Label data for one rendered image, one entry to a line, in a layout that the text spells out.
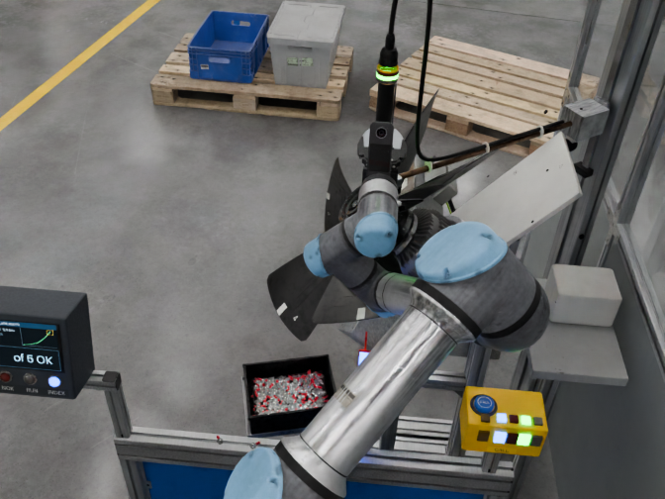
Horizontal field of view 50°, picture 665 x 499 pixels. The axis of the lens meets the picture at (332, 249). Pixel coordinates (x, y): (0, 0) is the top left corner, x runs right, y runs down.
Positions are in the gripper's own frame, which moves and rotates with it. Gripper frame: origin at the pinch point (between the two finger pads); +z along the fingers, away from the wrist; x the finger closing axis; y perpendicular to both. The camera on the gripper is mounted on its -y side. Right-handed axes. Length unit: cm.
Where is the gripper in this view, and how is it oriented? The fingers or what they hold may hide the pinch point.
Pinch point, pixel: (383, 129)
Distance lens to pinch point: 153.6
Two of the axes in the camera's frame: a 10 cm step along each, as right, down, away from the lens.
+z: 0.9, -6.5, 7.6
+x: 10.0, 0.8, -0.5
